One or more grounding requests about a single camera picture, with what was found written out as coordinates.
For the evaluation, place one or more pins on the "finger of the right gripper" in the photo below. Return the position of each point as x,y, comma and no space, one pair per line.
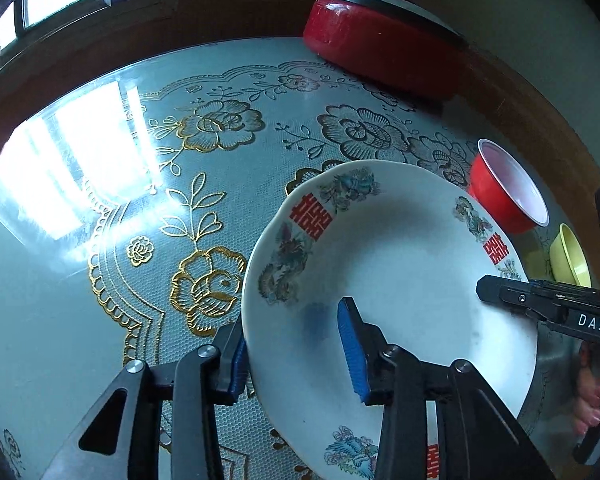
549,301

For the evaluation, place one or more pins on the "yellow plastic bowl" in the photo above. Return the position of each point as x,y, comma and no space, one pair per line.
567,259

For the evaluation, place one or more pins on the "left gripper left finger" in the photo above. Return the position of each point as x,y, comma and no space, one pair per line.
119,436

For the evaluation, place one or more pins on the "red plastic bowl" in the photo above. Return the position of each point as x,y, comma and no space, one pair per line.
505,190

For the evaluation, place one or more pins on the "red electric cooking pot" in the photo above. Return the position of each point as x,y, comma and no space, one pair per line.
393,42

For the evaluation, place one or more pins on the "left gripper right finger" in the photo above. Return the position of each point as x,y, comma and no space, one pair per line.
478,437

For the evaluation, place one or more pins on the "white decorated porcelain plate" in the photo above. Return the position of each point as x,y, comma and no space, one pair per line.
409,248

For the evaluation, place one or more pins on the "person's right hand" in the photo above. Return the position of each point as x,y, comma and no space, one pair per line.
586,410

